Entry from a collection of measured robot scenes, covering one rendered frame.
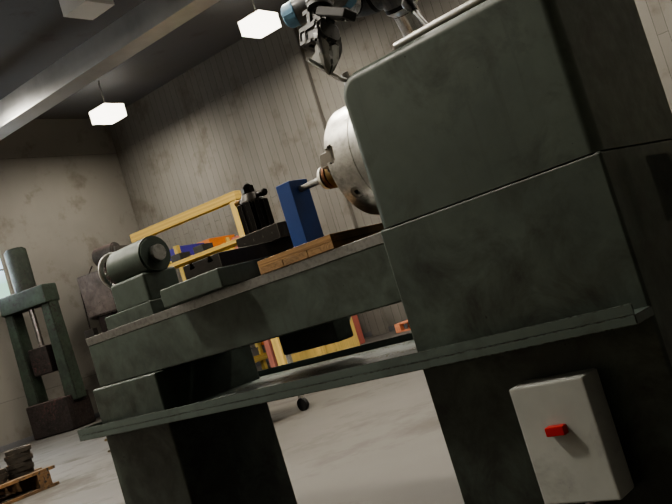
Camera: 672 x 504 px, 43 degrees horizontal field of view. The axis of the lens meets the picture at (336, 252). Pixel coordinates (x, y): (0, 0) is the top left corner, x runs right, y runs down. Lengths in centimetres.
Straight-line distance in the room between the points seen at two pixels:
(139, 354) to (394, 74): 146
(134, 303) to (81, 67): 906
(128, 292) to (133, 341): 21
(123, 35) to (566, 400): 1003
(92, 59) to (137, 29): 93
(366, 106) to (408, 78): 14
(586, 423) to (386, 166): 75
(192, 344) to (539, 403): 129
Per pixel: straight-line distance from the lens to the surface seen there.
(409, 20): 284
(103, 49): 1174
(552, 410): 188
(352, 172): 224
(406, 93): 204
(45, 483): 716
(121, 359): 314
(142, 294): 312
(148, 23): 1114
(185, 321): 281
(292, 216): 256
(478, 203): 195
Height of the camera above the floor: 73
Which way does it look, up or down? 3 degrees up
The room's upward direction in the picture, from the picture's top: 17 degrees counter-clockwise
